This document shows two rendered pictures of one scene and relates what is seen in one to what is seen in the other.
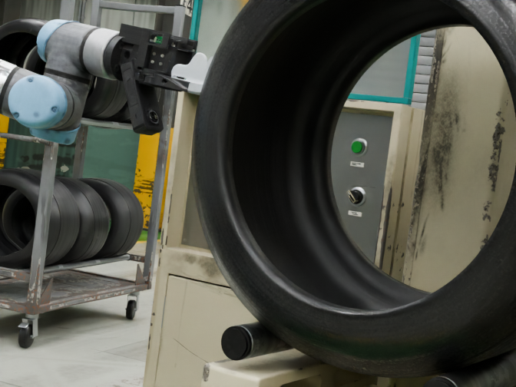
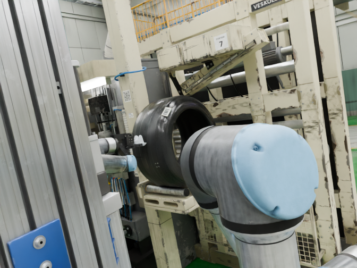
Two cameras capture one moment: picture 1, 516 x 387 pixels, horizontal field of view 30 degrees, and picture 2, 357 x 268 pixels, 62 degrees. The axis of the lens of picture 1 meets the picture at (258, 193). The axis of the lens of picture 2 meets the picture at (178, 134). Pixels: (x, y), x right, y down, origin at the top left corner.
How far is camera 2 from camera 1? 184 cm
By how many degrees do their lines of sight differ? 78
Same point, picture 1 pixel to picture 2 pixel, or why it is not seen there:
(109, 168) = not seen: outside the picture
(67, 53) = (103, 149)
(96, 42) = (112, 142)
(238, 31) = (167, 125)
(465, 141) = not seen: hidden behind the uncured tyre
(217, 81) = (167, 138)
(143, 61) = (129, 142)
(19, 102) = (133, 164)
